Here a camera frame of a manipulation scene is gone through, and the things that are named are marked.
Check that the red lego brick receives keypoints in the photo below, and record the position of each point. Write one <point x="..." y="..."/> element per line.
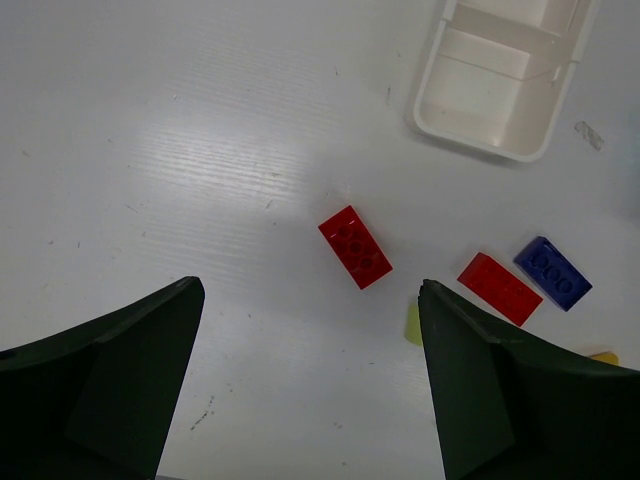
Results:
<point x="501" y="289"/>
<point x="355" y="247"/>

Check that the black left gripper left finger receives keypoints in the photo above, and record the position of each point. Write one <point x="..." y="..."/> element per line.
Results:
<point x="96" y="401"/>

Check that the white left divided container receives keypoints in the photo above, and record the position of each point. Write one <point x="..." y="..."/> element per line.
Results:
<point x="493" y="75"/>

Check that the yellow curved lego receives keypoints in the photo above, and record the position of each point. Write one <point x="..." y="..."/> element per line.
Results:
<point x="608" y="357"/>

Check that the dark blue lego brick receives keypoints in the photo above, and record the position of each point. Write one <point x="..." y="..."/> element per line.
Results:
<point x="553" y="273"/>

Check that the light green curved lego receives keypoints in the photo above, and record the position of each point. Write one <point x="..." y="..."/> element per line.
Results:
<point x="412" y="331"/>

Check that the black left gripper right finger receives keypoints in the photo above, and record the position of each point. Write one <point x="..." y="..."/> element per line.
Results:
<point x="510" y="405"/>

